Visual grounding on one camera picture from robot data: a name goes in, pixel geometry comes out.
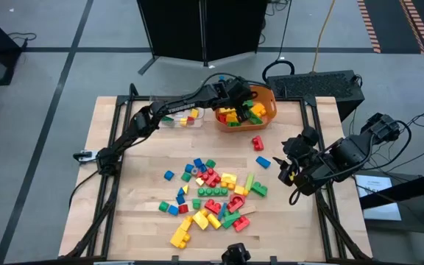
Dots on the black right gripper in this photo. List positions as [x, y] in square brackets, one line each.
[317, 171]

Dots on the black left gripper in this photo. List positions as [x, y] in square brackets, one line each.
[234, 94]

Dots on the green building block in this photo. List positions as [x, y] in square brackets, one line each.
[230, 219]
[259, 189]
[248, 104]
[234, 124]

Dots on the green long studded block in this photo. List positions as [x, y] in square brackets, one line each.
[255, 119]
[212, 191]

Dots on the orange plastic bin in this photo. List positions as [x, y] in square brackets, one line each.
[271, 110]

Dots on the small yellow block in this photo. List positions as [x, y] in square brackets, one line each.
[194, 113]
[200, 181]
[183, 121]

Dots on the light green long block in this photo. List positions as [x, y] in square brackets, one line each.
[249, 182]

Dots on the small blue block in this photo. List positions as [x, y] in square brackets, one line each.
[189, 168]
[203, 169]
[180, 199]
[173, 210]
[169, 175]
[198, 162]

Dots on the red hollow building block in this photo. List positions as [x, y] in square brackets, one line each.
[236, 203]

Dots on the small cylinder block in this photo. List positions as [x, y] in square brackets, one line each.
[195, 171]

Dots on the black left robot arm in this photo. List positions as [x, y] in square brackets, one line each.
[186, 104]

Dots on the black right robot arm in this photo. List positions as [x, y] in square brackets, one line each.
[352, 152]

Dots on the small red block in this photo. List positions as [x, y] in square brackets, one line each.
[183, 208]
[190, 120]

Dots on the clear plastic container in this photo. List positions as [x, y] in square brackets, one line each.
[175, 123]

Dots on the plain wooden plank block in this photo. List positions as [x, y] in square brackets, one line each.
[248, 211]

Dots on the blue long block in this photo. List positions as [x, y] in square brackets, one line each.
[222, 211]

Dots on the white paper sheet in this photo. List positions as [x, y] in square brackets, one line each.
[377, 198]

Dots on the yellow triangle block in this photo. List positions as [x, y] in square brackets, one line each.
[186, 188]

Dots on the blue triangle block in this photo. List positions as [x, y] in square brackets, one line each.
[180, 191]

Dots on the yellow cylinder block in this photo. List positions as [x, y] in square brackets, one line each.
[213, 221]

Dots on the black folding screen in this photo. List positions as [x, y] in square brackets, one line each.
[175, 29]

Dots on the yellow hollow building block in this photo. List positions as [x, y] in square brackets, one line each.
[200, 219]

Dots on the black metal stand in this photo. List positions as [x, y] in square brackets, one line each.
[418, 184]

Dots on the large yellow building block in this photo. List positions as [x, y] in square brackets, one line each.
[180, 238]

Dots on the black orange striped floor mat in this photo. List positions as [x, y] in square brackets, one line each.
[392, 22]

